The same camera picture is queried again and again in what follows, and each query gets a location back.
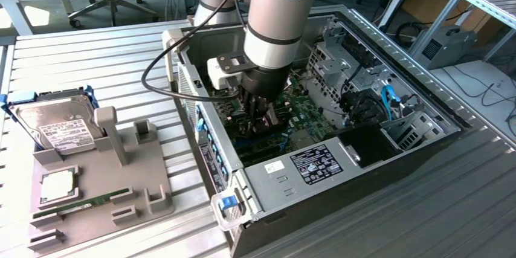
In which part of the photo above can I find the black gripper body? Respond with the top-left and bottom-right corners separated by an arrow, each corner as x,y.
241,66 -> 293,102

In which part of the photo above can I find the silver chipset heatsink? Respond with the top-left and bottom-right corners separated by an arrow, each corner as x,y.
289,129 -> 319,147

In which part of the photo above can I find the green motherboard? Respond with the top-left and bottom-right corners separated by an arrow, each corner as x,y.
207,67 -> 345,168

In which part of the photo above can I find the silver disk bay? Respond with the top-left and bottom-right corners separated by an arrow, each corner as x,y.
306,40 -> 401,102
379,109 -> 463,153

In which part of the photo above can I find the grey power supply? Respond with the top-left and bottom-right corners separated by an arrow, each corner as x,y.
242,135 -> 367,213

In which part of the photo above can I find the black fan shroud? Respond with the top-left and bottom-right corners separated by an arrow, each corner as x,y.
325,123 -> 405,170

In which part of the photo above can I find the blue case latch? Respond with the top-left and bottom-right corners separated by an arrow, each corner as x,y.
218,196 -> 238,210

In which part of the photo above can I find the open grey PC case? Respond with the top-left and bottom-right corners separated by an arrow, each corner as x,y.
161,4 -> 510,258

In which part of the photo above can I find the blue disk caddy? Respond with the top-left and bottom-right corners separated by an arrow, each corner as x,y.
0,85 -> 102,118

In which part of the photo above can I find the grey parts rack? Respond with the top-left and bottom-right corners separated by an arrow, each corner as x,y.
26,105 -> 177,253

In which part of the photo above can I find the grey control box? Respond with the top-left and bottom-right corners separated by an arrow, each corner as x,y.
419,25 -> 479,70

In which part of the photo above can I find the silver hard disk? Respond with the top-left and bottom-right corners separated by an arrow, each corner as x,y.
7,93 -> 101,155

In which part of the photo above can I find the green RAM stick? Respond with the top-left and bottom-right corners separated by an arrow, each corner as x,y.
33,190 -> 133,219

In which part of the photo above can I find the silver CPU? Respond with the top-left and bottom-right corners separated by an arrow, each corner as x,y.
41,172 -> 81,206

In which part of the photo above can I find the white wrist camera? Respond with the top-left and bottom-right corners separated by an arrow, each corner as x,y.
207,53 -> 249,90

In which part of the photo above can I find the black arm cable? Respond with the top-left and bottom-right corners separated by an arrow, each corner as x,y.
141,0 -> 250,103

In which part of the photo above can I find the black wire bundle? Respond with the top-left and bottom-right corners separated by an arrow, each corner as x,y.
339,88 -> 389,127

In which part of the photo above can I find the blue wire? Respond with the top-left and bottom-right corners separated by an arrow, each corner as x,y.
379,84 -> 405,123

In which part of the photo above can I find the aluminium frame table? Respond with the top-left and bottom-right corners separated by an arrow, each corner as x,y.
407,0 -> 516,62

